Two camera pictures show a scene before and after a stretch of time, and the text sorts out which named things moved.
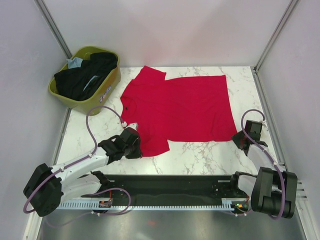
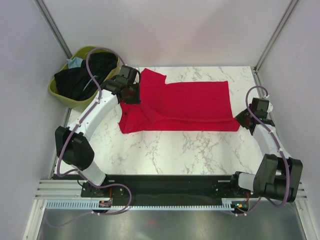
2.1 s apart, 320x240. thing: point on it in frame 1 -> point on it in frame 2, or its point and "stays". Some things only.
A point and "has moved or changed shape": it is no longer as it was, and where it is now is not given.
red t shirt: [184, 109] has moved or changed shape
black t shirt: [77, 83] stays
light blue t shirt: [75, 63] stays
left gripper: [138, 153] -> [136, 100]
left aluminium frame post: [53, 27] stays
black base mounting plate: [169, 190] stays
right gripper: [235, 138] -> [239, 119]
